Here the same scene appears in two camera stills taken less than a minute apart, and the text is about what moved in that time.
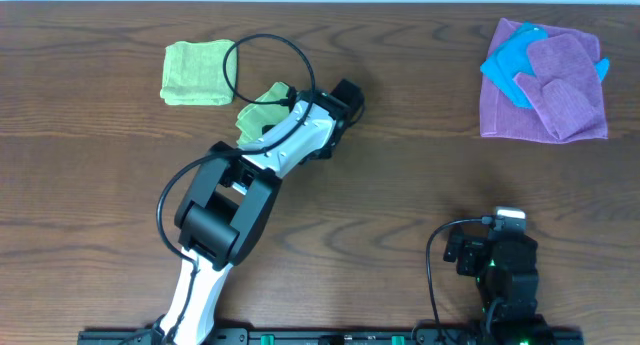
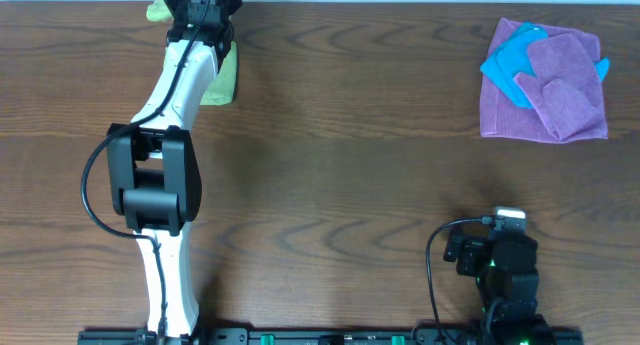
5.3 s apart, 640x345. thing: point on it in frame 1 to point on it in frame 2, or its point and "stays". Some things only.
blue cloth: x=511 y=59 stays
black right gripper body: x=460 y=250 stays
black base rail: x=187 y=335 stays
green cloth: x=253 y=118 to x=158 y=11
